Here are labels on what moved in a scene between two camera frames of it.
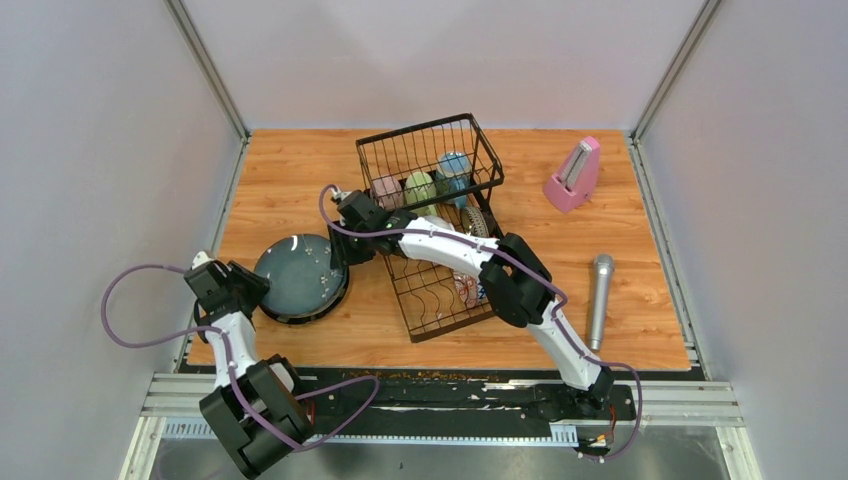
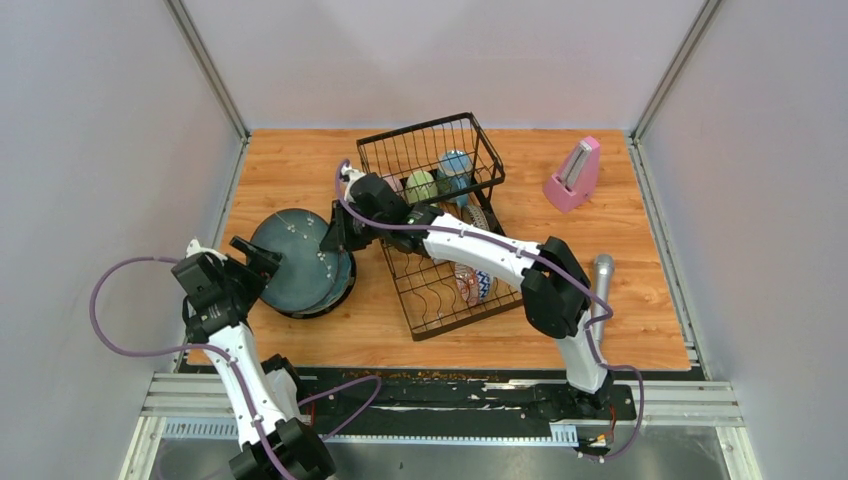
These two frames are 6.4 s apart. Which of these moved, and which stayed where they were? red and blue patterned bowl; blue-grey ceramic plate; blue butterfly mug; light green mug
Moved: blue-grey ceramic plate
Stayed: red and blue patterned bowl; blue butterfly mug; light green mug
